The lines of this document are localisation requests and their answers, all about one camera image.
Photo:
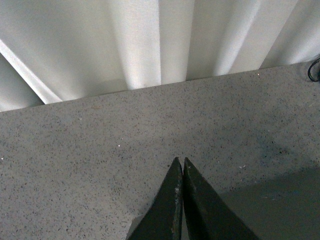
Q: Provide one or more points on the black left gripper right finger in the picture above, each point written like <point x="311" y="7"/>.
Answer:
<point x="207" y="216"/>

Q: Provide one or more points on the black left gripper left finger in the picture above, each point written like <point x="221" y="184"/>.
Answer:
<point x="163" y="220"/>

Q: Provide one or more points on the silver laptop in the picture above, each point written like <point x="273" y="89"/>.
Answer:
<point x="284" y="208"/>

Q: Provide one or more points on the white curtain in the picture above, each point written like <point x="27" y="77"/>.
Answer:
<point x="59" y="50"/>

